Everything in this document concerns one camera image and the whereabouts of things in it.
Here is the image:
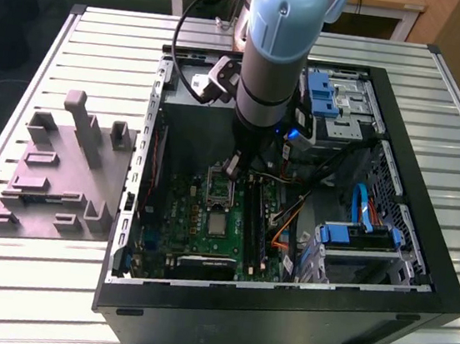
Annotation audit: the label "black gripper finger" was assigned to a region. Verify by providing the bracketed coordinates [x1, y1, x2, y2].
[220, 156, 239, 180]
[232, 149, 255, 184]

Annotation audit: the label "silver CPU green edge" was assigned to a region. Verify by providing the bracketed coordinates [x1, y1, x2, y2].
[204, 212, 231, 239]

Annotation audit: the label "grey power supply unit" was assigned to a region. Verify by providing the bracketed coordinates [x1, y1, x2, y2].
[153, 61, 248, 172]

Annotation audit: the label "black RAM slot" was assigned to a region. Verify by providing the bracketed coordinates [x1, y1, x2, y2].
[245, 174, 279, 271]
[232, 175, 268, 276]

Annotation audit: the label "green motherboard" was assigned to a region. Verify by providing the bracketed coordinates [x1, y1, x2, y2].
[124, 150, 298, 296]

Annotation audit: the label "black case fan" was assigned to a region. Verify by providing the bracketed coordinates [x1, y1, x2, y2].
[138, 110, 180, 232]

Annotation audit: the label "metal drive cage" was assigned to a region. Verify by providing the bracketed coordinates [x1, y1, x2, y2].
[293, 69, 393, 174]

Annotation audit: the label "black graphics card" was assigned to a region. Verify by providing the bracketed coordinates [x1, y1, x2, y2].
[172, 250, 239, 286]

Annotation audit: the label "hard disk in blue carrier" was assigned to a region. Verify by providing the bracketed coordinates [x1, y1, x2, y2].
[316, 217, 404, 257]

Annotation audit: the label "grey parts rack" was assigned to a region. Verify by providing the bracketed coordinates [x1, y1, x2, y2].
[0, 81, 144, 255]

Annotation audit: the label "black PC case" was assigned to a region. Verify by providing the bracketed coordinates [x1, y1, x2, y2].
[87, 35, 460, 344]

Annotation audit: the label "dark RAM stick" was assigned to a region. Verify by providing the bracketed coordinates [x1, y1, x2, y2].
[16, 191, 65, 208]

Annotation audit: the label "metal disk bay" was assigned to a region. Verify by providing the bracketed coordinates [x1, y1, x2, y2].
[294, 230, 438, 299]

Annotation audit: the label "red black fan wire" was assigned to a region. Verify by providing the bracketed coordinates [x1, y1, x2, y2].
[137, 127, 167, 217]

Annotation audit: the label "black cable bundle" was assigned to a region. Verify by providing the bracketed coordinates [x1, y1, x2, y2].
[269, 130, 380, 240]

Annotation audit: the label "orange wires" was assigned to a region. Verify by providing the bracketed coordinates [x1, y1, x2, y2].
[269, 222, 294, 254]

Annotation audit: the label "blue plastic drive bracket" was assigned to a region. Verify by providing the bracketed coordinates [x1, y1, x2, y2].
[302, 70, 346, 119]

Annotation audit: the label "black cable with silver plug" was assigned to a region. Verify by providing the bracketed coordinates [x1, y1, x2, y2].
[212, 0, 240, 34]

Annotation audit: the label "blue flat wire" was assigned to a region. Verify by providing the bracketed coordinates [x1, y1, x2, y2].
[347, 182, 380, 236]

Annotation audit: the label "black camera cable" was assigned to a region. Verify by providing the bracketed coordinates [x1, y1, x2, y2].
[166, 0, 232, 107]

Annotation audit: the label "pale blue floor cable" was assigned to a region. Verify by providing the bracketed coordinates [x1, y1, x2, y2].
[0, 75, 31, 94]

